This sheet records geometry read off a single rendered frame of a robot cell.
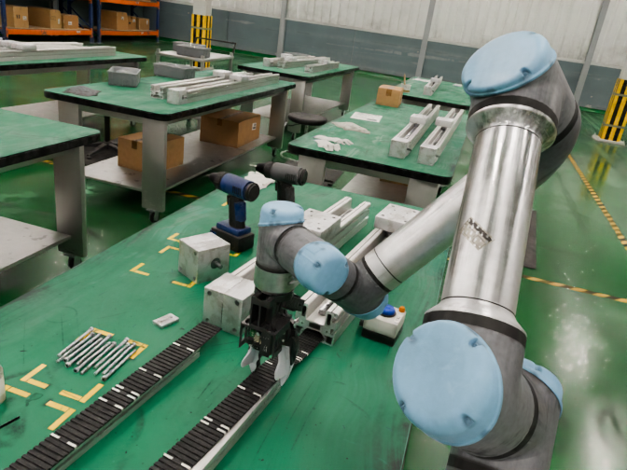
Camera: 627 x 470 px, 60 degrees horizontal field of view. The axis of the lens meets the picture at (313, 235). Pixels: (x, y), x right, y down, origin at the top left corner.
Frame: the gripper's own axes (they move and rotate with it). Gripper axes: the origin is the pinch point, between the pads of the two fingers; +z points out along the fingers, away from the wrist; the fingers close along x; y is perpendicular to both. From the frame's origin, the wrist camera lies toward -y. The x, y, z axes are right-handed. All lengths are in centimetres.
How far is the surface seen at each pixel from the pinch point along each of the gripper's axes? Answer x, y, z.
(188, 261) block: -38.4, -26.8, -2.5
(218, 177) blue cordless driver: -46, -51, -18
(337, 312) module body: 5.6, -20.3, -5.5
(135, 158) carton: -228, -227, 46
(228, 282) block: -20.1, -16.0, -6.8
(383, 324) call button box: 14.8, -27.7, -2.1
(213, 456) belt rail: 2.5, 23.6, 0.1
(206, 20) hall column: -660, -951, -33
